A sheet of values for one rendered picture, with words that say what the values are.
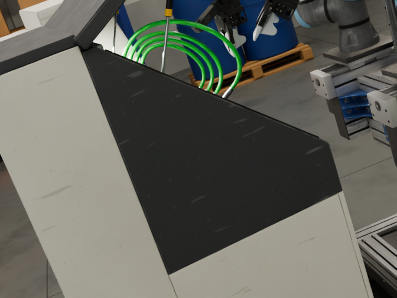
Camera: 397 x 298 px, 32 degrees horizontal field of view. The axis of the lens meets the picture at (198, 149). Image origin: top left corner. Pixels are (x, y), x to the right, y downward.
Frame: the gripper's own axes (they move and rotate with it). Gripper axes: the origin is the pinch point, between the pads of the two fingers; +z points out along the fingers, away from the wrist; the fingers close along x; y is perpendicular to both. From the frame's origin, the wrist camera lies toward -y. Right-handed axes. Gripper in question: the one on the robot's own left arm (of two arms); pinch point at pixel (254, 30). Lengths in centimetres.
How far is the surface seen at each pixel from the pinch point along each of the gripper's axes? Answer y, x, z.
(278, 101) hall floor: 80, 336, 214
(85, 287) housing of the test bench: -16, -63, 59
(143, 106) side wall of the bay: -20.8, -35.7, 15.8
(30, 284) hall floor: -44, 84, 254
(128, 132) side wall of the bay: -22, -40, 22
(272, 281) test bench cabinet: 34, -39, 52
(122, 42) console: -38, 30, 40
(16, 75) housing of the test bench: -52, -47, 15
